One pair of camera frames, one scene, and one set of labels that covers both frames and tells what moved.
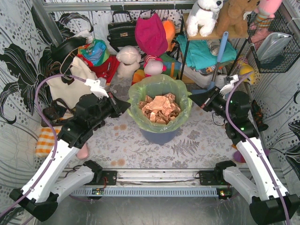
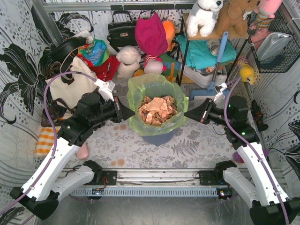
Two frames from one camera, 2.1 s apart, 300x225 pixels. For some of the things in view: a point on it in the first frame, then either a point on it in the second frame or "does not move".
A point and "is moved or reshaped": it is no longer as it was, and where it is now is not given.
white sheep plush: (129, 57) does not move
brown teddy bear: (232, 19) does not move
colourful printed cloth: (96, 52) does not move
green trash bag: (156, 86) is moved or reshaped
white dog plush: (202, 16) does not move
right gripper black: (206, 101) -> (206, 114)
